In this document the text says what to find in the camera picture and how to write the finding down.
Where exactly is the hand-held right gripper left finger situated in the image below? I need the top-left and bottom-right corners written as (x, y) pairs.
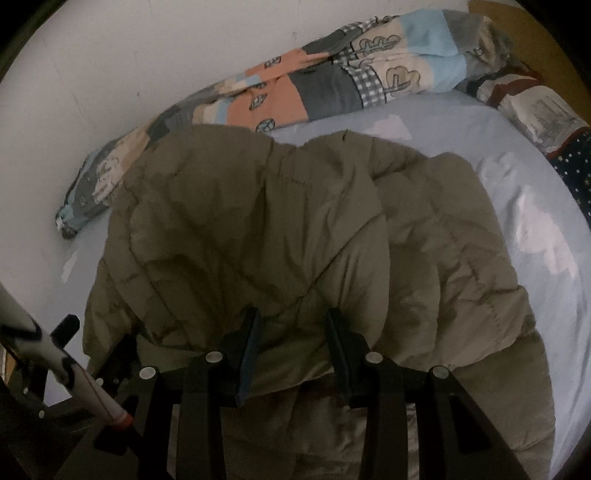
top-left (95, 307), bottom-right (264, 480)

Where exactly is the star print pillow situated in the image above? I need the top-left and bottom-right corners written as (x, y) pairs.
top-left (455, 65), bottom-right (591, 222)

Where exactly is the bed with light blue sheet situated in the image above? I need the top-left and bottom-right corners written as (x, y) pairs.
top-left (44, 90), bottom-right (591, 480)

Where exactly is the patchwork quilt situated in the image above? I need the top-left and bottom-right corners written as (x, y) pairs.
top-left (55, 9), bottom-right (515, 241)

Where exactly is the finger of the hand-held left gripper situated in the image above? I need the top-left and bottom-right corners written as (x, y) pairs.
top-left (48, 315), bottom-right (81, 352)
top-left (90, 335), bottom-right (139, 407)

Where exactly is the olive puffer jacket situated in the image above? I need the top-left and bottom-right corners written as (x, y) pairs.
top-left (83, 124), bottom-right (557, 480)

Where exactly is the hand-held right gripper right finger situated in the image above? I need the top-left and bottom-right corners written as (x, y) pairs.
top-left (325, 308), bottom-right (532, 480)

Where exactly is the wooden headboard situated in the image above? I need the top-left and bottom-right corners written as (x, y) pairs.
top-left (468, 0), bottom-right (587, 121)

